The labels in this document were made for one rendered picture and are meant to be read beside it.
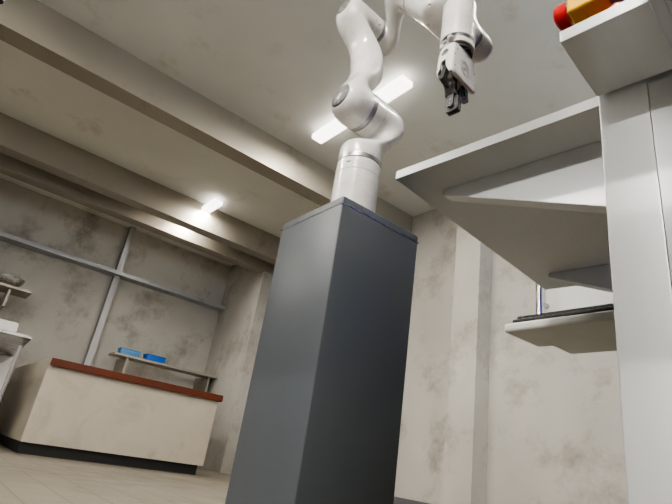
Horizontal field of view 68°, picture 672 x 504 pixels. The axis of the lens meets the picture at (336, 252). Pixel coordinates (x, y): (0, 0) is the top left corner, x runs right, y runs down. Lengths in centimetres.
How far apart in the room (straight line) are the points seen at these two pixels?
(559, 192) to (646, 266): 27
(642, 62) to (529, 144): 22
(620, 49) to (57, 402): 528
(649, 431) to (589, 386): 378
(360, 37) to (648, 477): 136
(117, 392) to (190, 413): 82
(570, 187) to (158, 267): 794
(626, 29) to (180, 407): 554
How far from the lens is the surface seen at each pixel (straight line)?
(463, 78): 127
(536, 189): 96
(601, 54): 81
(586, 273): 143
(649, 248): 73
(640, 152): 80
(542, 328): 167
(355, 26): 168
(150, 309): 842
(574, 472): 444
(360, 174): 130
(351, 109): 140
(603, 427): 437
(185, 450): 595
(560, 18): 92
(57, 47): 475
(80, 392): 558
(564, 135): 94
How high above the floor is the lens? 30
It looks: 23 degrees up
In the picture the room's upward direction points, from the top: 9 degrees clockwise
